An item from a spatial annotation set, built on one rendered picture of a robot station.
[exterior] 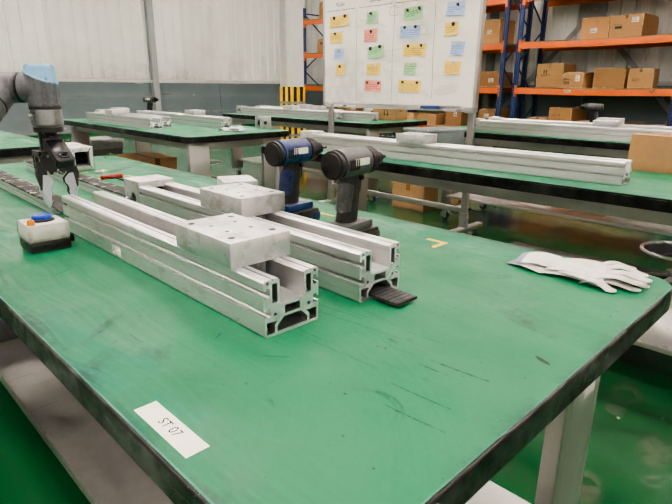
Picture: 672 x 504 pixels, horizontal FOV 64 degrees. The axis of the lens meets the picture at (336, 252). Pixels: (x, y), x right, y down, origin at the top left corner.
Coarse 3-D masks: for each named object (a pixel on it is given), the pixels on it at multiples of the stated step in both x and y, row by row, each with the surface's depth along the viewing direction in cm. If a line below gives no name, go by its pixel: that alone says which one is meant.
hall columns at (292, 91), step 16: (288, 0) 875; (288, 16) 883; (288, 32) 890; (288, 48) 898; (288, 64) 906; (288, 80) 914; (288, 96) 900; (304, 96) 915; (288, 128) 917; (304, 128) 930
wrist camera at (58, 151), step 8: (56, 136) 139; (48, 144) 136; (56, 144) 137; (64, 144) 138; (48, 152) 136; (56, 152) 134; (64, 152) 135; (56, 160) 132; (64, 160) 133; (72, 160) 134
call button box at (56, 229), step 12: (24, 228) 111; (36, 228) 110; (48, 228) 112; (60, 228) 114; (24, 240) 114; (36, 240) 111; (48, 240) 112; (60, 240) 114; (72, 240) 119; (36, 252) 111
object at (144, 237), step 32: (96, 192) 131; (96, 224) 114; (128, 224) 102; (160, 224) 108; (128, 256) 105; (160, 256) 94; (192, 256) 85; (288, 256) 83; (192, 288) 88; (224, 288) 80; (256, 288) 74; (288, 288) 81; (256, 320) 75; (288, 320) 80
